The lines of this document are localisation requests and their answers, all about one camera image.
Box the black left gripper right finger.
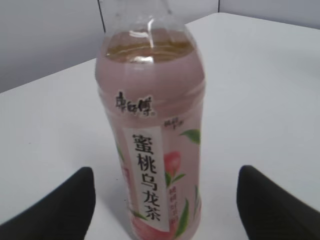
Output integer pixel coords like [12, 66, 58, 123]
[236, 165, 320, 240]

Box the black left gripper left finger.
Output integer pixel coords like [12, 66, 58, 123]
[0, 167, 96, 240]

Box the pink peach tea bottle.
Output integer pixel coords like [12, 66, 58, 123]
[95, 0, 206, 240]

